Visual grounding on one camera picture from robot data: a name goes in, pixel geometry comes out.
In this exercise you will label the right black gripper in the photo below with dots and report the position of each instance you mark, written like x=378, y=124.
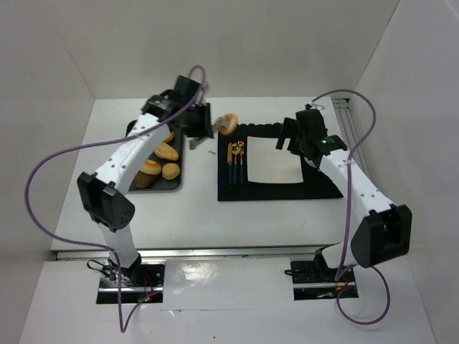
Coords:
x=291, y=134

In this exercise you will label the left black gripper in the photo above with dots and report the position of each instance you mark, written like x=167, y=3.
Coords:
x=206, y=120

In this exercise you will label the round orange-topped bun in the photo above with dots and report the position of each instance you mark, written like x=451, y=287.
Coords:
x=228, y=123

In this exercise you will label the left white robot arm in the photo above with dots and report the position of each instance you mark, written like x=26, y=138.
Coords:
x=103, y=192

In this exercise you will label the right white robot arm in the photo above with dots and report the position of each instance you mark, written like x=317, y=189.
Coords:
x=376, y=229

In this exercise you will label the oval golden bread roll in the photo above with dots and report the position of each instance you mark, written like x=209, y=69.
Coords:
x=166, y=152

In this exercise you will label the orange glazed donut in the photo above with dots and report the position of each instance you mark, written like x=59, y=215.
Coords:
x=170, y=137

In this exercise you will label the white square plate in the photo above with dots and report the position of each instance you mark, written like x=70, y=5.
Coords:
x=266, y=164

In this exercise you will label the round yellow bun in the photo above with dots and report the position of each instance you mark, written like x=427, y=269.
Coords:
x=170, y=171

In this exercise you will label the gold knife green handle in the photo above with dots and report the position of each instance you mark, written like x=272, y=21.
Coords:
x=229, y=162

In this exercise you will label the gold spoon green handle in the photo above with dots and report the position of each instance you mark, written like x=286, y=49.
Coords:
x=236, y=148

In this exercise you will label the gold fork green handle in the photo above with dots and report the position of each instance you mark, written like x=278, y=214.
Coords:
x=242, y=151

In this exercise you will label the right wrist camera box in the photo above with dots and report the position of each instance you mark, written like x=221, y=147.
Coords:
x=331, y=143

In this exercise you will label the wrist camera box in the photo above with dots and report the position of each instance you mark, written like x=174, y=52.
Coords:
x=179, y=93
x=331, y=143

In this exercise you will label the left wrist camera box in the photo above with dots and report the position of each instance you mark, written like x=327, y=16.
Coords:
x=179, y=93

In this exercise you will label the aluminium rail right side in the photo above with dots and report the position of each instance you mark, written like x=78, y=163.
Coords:
x=348, y=130

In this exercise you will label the aluminium rail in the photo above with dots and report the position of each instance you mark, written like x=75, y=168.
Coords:
x=348, y=130
x=200, y=253

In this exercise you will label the aluminium rail front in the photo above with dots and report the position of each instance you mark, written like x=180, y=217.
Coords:
x=200, y=253

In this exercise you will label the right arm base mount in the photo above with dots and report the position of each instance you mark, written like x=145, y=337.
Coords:
x=313, y=281

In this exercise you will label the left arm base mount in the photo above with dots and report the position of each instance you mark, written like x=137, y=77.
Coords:
x=147, y=287

